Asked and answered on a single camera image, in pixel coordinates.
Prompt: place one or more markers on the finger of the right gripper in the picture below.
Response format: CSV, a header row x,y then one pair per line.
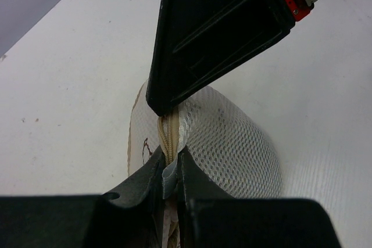
x,y
198,41

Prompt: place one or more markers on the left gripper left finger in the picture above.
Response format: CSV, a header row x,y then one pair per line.
x,y
129,215

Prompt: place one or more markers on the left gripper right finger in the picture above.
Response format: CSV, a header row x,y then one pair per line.
x,y
209,217

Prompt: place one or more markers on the white mesh laundry bag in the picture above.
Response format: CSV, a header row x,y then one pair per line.
x,y
223,141

